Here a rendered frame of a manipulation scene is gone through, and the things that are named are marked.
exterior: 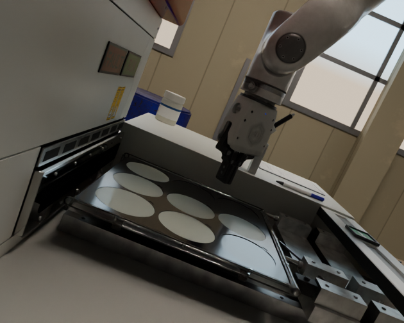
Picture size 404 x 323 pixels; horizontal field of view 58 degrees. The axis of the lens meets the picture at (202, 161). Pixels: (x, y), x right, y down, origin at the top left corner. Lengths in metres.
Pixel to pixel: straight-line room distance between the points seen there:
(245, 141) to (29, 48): 0.43
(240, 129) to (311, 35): 0.20
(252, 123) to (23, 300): 0.46
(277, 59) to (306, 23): 0.07
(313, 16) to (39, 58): 0.41
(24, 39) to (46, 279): 0.30
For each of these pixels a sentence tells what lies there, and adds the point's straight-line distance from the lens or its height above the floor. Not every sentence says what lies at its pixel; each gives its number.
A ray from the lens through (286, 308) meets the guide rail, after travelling 0.66.
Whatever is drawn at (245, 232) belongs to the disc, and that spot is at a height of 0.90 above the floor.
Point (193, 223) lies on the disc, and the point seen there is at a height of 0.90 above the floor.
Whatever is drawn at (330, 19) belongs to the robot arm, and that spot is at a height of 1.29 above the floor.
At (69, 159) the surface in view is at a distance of 0.58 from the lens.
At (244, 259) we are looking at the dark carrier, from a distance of 0.59.
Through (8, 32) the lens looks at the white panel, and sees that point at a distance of 0.34.
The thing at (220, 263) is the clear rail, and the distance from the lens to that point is 0.55.
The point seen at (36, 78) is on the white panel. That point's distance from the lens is 0.41.
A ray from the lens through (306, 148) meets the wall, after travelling 3.31.
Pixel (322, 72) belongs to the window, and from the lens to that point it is 3.28.
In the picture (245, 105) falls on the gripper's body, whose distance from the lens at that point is 0.68.
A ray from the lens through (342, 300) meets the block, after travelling 0.64.
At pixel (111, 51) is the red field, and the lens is 0.60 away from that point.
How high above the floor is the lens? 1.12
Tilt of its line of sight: 11 degrees down
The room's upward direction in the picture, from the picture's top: 23 degrees clockwise
